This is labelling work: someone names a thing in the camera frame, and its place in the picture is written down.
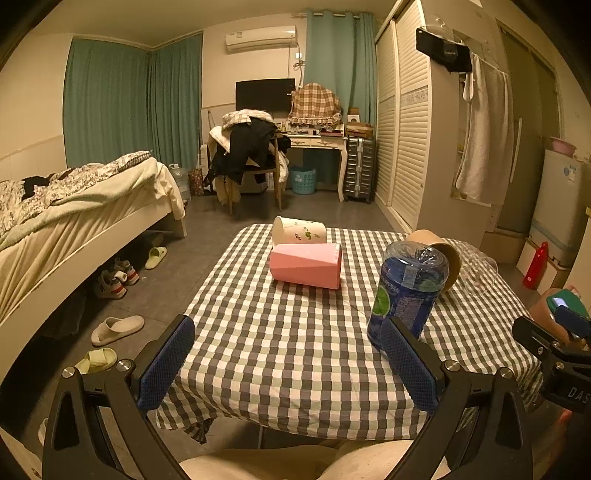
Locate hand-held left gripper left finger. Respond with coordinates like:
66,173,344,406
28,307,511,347
41,315,197,480

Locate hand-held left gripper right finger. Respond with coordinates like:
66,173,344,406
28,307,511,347
379,316,535,480

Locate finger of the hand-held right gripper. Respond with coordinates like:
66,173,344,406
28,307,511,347
511,316,574,359

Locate clear glass cup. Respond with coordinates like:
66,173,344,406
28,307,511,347
455,241,500,294

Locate brown paper cup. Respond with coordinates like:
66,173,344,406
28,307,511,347
406,229,463,295

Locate pink plastic cup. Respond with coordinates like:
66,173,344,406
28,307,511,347
270,243,343,291

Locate white patterned paper cup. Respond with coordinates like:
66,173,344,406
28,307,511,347
272,215,328,248

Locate white slipper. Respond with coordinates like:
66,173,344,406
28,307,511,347
90,316,145,347

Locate white box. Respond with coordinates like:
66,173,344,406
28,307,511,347
516,237,572,291

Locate red bottle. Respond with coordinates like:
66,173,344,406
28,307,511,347
523,241,550,290

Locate green slipper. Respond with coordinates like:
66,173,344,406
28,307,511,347
74,348,119,375

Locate blue plastic bottle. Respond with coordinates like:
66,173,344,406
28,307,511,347
368,240,450,355

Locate cardboard box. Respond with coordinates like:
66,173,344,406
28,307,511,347
481,228,530,267

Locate white and red sneaker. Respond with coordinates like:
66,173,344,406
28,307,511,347
93,270,126,300
113,258,140,286

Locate yellow-green slipper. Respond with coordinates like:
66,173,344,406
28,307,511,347
144,246,168,271

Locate checkered tablecloth table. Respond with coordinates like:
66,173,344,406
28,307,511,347
154,223,544,443

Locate small white refrigerator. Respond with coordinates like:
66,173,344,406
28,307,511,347
528,148,591,271

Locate person's legs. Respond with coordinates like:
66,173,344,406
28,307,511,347
177,438,451,480

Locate bed with beige bedding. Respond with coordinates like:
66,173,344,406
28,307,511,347
0,159,188,356

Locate cream bed sheet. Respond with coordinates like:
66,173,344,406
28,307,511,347
0,157,186,305

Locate large water jug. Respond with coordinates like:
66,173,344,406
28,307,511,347
168,163,191,202

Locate pink basin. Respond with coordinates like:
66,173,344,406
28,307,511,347
549,137,579,157

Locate grey door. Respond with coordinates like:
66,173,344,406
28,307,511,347
495,19,563,234

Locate white hanging towel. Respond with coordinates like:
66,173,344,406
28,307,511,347
455,52,514,206

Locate silver suitcase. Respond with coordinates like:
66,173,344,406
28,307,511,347
344,135,376,204

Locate floral patterned duvet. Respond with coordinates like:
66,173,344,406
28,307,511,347
0,150,155,238

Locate wooden chair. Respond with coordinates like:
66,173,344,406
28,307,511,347
206,111,291,216

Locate blue laundry basket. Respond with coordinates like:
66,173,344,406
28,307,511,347
289,167,318,195

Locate pile of clothes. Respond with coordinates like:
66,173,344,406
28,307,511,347
203,109,290,206

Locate white louvered wardrobe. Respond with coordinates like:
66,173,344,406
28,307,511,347
373,0,500,241

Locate white desk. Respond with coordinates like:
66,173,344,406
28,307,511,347
276,124,348,204

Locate brown box on desk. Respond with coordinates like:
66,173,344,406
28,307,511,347
345,107,376,138

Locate green window curtain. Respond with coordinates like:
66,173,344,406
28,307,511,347
64,34,204,169

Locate plaid cloth cover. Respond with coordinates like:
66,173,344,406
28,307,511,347
287,82,344,130

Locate black flat television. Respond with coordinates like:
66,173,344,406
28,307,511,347
235,78,296,113

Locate black hanging bag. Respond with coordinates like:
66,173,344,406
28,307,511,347
415,27,474,74

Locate teal curtain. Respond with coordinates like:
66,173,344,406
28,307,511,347
304,10,378,126

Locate white air conditioner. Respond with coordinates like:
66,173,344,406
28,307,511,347
225,25,298,53

